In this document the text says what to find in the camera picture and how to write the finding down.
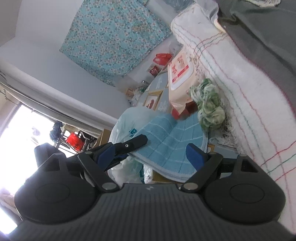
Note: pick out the red plastic bag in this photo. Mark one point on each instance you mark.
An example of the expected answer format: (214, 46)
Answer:
(162, 58)

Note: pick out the blue striped towel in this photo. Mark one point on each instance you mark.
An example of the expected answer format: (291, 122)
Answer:
(167, 139)

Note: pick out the dark grey blanket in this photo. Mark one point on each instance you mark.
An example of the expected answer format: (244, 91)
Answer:
(266, 36)

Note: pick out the red bag on balcony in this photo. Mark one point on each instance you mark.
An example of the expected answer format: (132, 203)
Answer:
(74, 141)

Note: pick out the teal floral wall cloth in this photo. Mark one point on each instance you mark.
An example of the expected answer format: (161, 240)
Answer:
(110, 38)

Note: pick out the brown cardboard box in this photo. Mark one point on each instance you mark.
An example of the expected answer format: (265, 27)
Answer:
(104, 138)

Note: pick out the red white wipes pack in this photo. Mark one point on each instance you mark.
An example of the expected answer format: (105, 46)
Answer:
(181, 76)

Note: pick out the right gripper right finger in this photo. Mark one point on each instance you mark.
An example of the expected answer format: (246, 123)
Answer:
(205, 165)

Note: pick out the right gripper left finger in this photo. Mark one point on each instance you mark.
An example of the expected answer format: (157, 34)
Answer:
(95, 169)

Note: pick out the green white cloth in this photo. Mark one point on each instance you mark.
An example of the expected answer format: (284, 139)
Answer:
(211, 114)

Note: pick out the white plaid blanket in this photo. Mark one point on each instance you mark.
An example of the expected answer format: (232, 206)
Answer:
(261, 121)

